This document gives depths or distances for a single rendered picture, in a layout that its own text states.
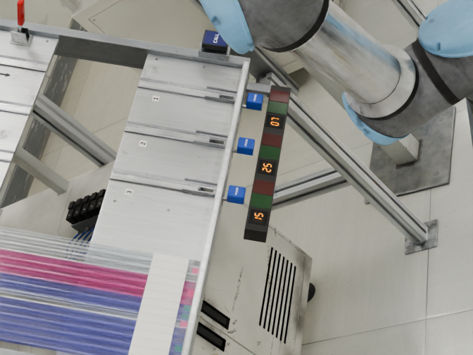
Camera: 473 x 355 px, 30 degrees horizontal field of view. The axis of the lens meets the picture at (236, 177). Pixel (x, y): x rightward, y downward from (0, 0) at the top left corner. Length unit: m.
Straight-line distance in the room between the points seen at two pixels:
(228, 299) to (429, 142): 0.73
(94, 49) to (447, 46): 0.76
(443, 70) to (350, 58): 0.20
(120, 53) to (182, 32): 1.04
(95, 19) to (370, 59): 1.73
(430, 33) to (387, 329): 0.96
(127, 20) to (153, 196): 1.35
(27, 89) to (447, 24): 0.80
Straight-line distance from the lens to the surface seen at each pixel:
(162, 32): 2.83
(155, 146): 1.61
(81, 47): 1.80
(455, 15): 1.37
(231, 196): 1.54
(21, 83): 1.73
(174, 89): 1.70
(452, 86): 1.36
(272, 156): 1.62
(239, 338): 2.00
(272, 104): 1.70
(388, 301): 2.18
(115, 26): 2.86
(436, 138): 2.38
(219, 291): 1.98
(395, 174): 2.38
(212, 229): 1.49
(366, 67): 1.24
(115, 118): 3.65
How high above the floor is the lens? 1.59
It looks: 34 degrees down
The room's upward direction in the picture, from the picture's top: 49 degrees counter-clockwise
